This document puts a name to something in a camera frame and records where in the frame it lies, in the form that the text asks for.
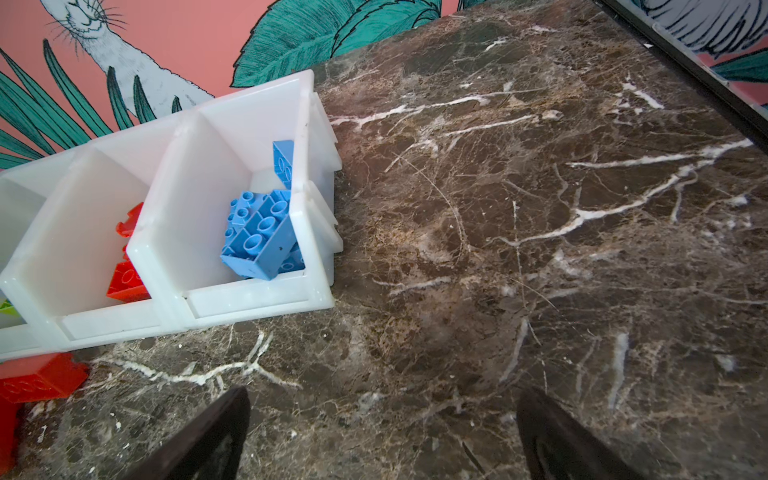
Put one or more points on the red brick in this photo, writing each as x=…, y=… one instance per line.
x=9, y=425
x=126, y=228
x=41, y=378
x=126, y=285

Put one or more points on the blue brick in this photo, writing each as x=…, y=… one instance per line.
x=283, y=161
x=260, y=241

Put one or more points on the green brick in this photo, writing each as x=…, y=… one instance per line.
x=7, y=308

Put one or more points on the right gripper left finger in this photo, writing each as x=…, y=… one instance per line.
x=209, y=447

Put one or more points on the blue brick bottom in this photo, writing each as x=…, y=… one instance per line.
x=260, y=241

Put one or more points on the red brick by arch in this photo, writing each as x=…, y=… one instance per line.
x=9, y=425

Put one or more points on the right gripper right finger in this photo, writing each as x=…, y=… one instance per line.
x=556, y=446

